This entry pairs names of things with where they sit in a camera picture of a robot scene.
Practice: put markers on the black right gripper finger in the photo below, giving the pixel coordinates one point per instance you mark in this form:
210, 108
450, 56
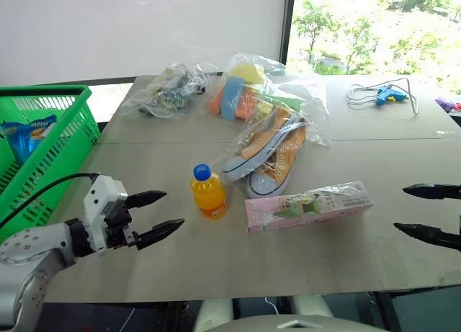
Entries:
432, 191
428, 233

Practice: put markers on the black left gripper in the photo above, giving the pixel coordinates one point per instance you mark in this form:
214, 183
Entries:
119, 224

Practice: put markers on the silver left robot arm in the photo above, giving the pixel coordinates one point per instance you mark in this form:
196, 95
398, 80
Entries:
25, 254

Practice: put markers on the green plastic basket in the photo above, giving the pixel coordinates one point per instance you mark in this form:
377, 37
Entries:
54, 148

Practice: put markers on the clear bag of small items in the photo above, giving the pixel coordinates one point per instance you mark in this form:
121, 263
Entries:
169, 92

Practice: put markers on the orange juice bottle blue cap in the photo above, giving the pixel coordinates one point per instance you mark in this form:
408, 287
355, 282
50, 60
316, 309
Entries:
209, 197

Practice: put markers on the purple object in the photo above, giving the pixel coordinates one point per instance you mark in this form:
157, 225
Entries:
444, 104

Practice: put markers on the red object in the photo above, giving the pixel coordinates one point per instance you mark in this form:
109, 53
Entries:
457, 106

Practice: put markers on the blue hot glue gun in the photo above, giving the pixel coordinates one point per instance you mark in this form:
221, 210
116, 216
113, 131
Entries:
387, 95

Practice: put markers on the white rounded cylinder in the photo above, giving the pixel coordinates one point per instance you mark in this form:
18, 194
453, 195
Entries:
214, 315
309, 305

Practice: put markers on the pink long cardboard box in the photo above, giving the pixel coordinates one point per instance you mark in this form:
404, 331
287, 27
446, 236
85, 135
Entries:
309, 206

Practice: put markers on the orange canvas sneaker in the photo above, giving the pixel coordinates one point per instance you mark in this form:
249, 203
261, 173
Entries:
279, 170
257, 146

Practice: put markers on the clear bag of colourful sponges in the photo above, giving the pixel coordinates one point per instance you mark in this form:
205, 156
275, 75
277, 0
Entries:
237, 94

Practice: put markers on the blue snack bag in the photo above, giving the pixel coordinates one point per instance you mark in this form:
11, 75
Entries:
27, 137

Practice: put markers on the clear plastic sneaker bag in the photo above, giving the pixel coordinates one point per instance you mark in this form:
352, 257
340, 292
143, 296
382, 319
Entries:
306, 105

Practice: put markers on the grey rounded robot body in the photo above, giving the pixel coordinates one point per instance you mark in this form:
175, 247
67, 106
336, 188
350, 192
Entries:
306, 325

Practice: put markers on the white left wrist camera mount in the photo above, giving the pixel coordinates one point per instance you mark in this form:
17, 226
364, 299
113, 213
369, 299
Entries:
102, 193

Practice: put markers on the dark window frame post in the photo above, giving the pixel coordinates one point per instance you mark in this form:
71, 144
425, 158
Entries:
287, 22

